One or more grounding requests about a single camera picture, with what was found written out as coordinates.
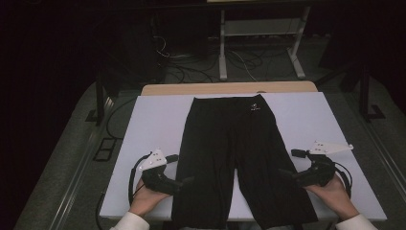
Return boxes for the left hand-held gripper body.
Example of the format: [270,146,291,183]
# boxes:
[139,149,180,196]

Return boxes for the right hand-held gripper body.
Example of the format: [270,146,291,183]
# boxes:
[290,139,354,189]

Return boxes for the black pants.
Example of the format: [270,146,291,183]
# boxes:
[170,93,319,230]

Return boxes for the person's left hand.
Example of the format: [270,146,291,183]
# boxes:
[128,178,172,219]

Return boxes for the person's right hand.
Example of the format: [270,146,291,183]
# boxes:
[303,174,360,221]

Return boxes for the white board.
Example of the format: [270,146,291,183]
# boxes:
[99,92,388,222]

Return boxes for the wooden table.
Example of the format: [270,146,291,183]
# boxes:
[141,80,319,97]

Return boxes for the black metal stand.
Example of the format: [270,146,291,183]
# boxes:
[357,64,387,123]
[84,72,121,127]

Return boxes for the dark cabinet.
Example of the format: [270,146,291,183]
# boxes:
[119,11,168,84]

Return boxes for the right hand-held gripper black cable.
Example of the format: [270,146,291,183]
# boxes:
[333,161,354,199]

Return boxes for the black floor cable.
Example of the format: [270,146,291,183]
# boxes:
[105,96,139,140]

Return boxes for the metal floor rail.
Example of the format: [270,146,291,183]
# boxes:
[47,95,117,230]

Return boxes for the tangle of black floor cables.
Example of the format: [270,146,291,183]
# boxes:
[152,34,290,84]

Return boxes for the white floor cable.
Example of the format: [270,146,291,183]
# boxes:
[227,48,259,82]

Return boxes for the white metal desk frame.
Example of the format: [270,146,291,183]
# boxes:
[218,5,312,81]

